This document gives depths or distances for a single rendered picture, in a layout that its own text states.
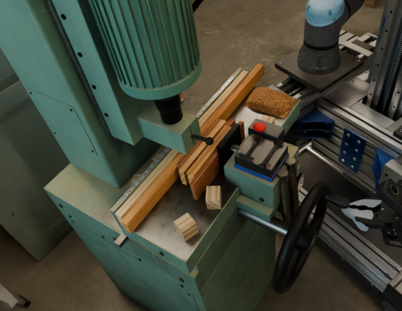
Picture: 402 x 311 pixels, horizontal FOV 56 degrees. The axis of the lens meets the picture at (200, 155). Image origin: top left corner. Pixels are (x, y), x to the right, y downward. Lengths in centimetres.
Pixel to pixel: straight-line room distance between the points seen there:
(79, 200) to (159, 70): 58
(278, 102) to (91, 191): 61
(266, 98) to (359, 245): 79
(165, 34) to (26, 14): 29
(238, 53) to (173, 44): 233
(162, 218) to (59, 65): 41
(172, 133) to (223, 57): 216
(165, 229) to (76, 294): 112
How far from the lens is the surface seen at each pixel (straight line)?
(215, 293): 114
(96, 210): 112
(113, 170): 108
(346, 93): 147
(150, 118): 90
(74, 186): 121
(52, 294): 202
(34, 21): 82
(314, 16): 131
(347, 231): 168
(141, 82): 73
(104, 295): 191
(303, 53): 140
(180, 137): 85
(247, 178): 88
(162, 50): 68
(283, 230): 96
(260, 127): 90
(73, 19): 78
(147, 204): 92
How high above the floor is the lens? 165
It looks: 47 degrees down
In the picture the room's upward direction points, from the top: 12 degrees counter-clockwise
